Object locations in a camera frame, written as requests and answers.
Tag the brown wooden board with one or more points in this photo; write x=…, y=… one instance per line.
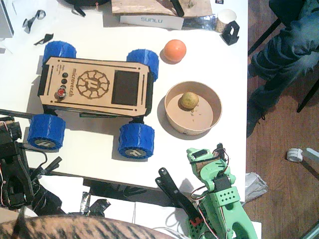
x=139, y=7

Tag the brown paper bowl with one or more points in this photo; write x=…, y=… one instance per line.
x=174, y=117

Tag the silver foil bag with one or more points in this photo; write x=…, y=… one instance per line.
x=199, y=22

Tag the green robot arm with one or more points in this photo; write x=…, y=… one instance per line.
x=225, y=196

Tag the white SUNLU box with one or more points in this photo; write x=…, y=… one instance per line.
x=174, y=22

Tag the orange ball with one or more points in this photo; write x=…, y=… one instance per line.
x=175, y=50

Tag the tiny black chip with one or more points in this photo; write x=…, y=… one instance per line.
x=219, y=1

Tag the black bar clamp red trigger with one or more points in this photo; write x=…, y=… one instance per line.
x=174, y=193

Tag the thin black metal bar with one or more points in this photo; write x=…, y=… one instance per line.
x=17, y=113

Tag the black round rocker switch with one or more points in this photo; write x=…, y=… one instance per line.
x=64, y=81
x=65, y=75

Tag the grey white metal bar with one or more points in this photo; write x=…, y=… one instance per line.
x=311, y=155

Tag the person in dark jeans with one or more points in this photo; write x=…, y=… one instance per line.
x=281, y=62

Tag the black bag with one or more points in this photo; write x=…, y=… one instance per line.
x=79, y=2

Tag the small black plastic bracket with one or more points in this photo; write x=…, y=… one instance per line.
x=46, y=38

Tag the wooden microver rover body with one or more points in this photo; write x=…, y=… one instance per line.
x=124, y=66

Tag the black printed plastic holder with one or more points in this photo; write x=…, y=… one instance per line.
x=228, y=36

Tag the black bracket with tape roll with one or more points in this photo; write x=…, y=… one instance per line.
x=28, y=23

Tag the dark rover display screen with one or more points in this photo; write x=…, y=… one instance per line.
x=124, y=87

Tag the crumpled white plastic bag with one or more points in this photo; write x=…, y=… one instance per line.
x=256, y=186

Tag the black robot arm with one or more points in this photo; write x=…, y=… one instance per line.
x=15, y=171

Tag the white tape roll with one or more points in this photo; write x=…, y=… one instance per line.
x=294, y=155

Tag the red rotary button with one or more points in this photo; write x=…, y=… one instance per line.
x=60, y=93

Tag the black chair leg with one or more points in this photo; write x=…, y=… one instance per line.
x=307, y=95
x=265, y=37

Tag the small black clamp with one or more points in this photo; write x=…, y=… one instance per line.
x=49, y=166

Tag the blue ribbed rover wheel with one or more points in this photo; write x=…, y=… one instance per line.
x=59, y=49
x=147, y=62
x=45, y=129
x=135, y=139

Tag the yellow-green round fruit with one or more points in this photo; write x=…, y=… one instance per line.
x=188, y=100

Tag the brown streaked head of hair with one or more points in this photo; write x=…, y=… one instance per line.
x=74, y=227

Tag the white grey box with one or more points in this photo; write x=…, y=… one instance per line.
x=5, y=20

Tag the white paper cup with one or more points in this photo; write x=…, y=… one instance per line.
x=225, y=17

